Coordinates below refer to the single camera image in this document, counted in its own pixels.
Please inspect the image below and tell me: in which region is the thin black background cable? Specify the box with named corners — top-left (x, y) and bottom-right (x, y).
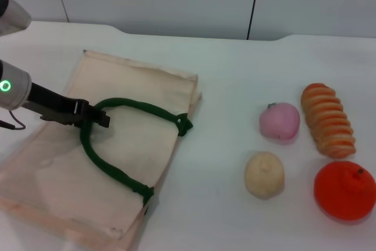
top-left (246, 0), bottom-right (263, 41)

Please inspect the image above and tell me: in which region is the orange toy fruit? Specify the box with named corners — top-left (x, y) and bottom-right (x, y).
top-left (313, 160), bottom-right (376, 222)

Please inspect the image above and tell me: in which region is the white handbag with green handles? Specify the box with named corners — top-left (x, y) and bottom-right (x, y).
top-left (0, 49), bottom-right (203, 251)

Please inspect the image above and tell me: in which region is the pink peach toy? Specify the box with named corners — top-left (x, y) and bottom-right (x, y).
top-left (258, 102), bottom-right (301, 140)

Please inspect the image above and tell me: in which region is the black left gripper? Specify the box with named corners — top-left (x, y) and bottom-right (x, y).
top-left (25, 82), bottom-right (111, 129)

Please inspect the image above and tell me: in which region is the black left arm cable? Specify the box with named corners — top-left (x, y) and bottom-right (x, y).
top-left (0, 109), bottom-right (27, 130)

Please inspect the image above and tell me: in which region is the beige round bun toy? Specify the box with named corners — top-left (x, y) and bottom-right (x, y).
top-left (244, 150), bottom-right (285, 200)

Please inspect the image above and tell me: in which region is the orange striped bread toy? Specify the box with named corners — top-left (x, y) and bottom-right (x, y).
top-left (301, 82), bottom-right (357, 158)

